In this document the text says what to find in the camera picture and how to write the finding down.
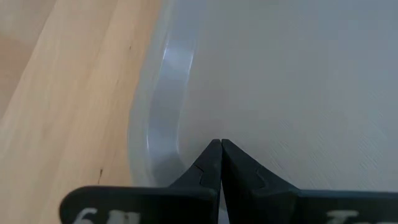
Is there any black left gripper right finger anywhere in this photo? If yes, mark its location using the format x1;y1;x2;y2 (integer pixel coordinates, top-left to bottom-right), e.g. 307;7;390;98
221;138;398;224

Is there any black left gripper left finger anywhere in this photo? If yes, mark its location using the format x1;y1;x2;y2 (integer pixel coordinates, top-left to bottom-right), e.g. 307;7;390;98
58;138;223;224

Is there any grey plastic tray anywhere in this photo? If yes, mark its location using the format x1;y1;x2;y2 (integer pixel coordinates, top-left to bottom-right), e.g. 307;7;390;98
126;0;398;194

